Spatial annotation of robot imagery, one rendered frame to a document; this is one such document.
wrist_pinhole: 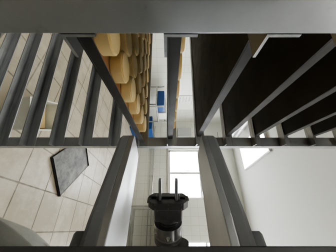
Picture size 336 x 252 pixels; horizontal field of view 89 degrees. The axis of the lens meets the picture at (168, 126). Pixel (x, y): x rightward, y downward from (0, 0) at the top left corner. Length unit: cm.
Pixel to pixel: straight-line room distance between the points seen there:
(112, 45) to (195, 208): 476
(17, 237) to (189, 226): 452
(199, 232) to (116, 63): 473
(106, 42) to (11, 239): 39
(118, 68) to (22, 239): 35
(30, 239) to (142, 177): 464
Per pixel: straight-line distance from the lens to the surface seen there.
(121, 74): 28
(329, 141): 76
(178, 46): 21
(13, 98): 81
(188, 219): 485
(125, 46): 32
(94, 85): 69
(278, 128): 66
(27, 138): 71
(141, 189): 496
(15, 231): 46
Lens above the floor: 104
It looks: level
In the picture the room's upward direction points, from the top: 90 degrees clockwise
